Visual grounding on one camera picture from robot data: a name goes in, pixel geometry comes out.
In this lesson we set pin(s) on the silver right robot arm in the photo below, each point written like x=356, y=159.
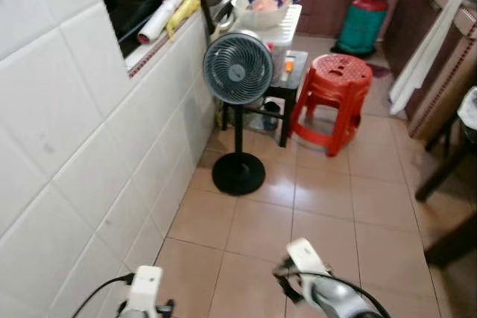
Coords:
x=339, y=299

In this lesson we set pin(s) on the black side table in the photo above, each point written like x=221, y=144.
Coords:
x=292, y=91

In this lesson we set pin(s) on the dark wooden furniture legs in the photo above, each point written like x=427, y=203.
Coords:
x=447, y=165

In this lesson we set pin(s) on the red plastic stool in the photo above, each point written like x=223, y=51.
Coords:
x=335, y=80

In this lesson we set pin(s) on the small orange bottle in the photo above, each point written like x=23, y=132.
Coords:
x=289, y=68

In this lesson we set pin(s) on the white storage box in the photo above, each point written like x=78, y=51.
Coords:
x=285, y=31

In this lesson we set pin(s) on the white plastic bag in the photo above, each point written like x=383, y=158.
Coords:
x=469, y=106

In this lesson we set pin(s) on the white mixing bowl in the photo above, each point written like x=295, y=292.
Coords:
x=257, y=16

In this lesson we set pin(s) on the green gas cylinder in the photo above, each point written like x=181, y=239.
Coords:
x=363, y=24

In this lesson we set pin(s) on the long white board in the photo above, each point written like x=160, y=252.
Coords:
x=425, y=50

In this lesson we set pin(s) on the yellow cloth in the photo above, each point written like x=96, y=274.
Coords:
x=184, y=14

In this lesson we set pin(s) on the white paper roll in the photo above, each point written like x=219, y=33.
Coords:
x=168, y=9

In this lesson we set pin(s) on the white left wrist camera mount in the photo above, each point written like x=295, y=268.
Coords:
x=144, y=288

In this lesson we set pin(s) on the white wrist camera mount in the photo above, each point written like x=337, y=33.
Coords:
x=308, y=257
x=144, y=288

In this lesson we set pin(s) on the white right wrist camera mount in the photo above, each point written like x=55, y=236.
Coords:
x=308, y=257

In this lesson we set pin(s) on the grey black pedestal fan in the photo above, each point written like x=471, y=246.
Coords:
x=238, y=71

